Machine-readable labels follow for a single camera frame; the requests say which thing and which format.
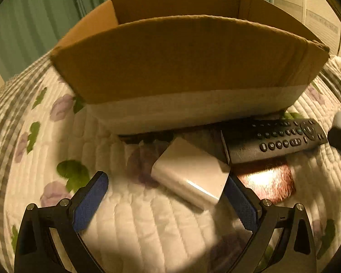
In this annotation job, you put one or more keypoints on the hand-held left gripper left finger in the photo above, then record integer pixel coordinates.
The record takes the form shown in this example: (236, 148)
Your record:
(92, 193)

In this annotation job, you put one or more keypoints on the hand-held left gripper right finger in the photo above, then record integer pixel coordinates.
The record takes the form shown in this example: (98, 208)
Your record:
(240, 202)

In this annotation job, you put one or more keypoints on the white rectangular box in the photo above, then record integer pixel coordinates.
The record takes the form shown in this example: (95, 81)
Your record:
(191, 173)

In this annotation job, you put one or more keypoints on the black remote control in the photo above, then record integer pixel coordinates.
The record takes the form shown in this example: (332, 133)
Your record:
(275, 140)

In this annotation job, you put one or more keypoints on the brown cardboard box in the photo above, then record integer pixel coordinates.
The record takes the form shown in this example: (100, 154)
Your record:
(187, 62)

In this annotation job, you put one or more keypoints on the shiny reddish brown card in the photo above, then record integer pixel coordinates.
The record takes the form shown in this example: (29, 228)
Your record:
(268, 180)

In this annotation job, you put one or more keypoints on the floral quilted blanket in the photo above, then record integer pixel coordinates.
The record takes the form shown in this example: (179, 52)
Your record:
(31, 148)

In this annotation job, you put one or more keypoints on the white cabinet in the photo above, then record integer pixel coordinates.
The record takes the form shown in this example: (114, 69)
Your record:
(309, 8)

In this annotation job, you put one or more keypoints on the green curtain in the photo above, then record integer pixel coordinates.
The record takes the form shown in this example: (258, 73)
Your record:
(39, 14)

